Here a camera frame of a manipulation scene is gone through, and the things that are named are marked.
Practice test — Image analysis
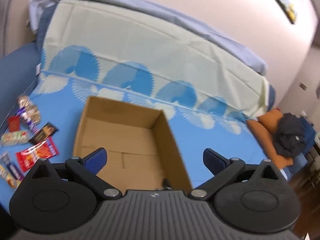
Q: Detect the blue and white snack packet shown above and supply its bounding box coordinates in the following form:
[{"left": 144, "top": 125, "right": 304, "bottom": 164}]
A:
[{"left": 0, "top": 151, "right": 24, "bottom": 180}]

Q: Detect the purple snack packet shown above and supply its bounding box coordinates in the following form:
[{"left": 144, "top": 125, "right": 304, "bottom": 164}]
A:
[{"left": 19, "top": 106, "right": 40, "bottom": 135}]

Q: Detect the clear pale biscuit packet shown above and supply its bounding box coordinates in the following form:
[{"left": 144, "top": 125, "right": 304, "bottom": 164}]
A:
[{"left": 25, "top": 104, "right": 40, "bottom": 126}]

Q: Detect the green and white snack packet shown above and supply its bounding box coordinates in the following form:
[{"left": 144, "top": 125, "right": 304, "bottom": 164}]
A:
[{"left": 0, "top": 130, "right": 30, "bottom": 147}]

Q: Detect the orange cushion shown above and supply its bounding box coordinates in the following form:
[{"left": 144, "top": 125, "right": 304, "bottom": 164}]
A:
[{"left": 246, "top": 108, "right": 295, "bottom": 167}]

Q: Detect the large red snack packet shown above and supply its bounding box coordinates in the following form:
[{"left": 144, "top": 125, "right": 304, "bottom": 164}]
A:
[{"left": 15, "top": 137, "right": 60, "bottom": 172}]

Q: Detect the dark navy cloth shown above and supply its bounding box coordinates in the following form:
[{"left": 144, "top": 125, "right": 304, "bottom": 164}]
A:
[{"left": 272, "top": 112, "right": 316, "bottom": 159}]

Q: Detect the yellow biscuit packet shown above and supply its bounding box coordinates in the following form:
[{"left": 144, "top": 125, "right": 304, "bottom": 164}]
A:
[{"left": 0, "top": 164, "right": 18, "bottom": 188}]

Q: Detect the framed wall picture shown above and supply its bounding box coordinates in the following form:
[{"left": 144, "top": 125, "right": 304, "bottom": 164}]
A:
[{"left": 259, "top": 0, "right": 300, "bottom": 25}]

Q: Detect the black snack packet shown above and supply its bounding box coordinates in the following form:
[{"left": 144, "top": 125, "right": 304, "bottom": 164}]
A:
[{"left": 29, "top": 122, "right": 59, "bottom": 145}]

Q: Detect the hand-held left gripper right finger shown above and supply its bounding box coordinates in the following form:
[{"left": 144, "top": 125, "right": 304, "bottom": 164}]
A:
[{"left": 188, "top": 148, "right": 288, "bottom": 200}]

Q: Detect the grey curtain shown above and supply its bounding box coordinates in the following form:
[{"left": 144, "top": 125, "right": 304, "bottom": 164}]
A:
[{"left": 0, "top": 0, "right": 15, "bottom": 58}]

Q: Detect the cardboard box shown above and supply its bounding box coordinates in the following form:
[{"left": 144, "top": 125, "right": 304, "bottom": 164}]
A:
[{"left": 72, "top": 96, "right": 193, "bottom": 190}]

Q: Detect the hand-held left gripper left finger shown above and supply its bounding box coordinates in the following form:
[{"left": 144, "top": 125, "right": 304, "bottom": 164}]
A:
[{"left": 24, "top": 148, "right": 123, "bottom": 200}]

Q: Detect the blue fan-print cloth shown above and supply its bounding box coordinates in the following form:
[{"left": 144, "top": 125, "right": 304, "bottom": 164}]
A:
[{"left": 0, "top": 0, "right": 309, "bottom": 207}]

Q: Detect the clear brown pastry packet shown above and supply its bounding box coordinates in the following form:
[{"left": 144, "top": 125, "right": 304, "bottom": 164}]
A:
[{"left": 17, "top": 95, "right": 32, "bottom": 109}]

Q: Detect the red square snack packet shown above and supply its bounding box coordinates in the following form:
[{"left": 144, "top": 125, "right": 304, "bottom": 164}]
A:
[{"left": 7, "top": 116, "right": 20, "bottom": 132}]

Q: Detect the dark wooden cabinet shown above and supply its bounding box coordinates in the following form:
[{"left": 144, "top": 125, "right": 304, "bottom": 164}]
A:
[{"left": 305, "top": 144, "right": 320, "bottom": 178}]

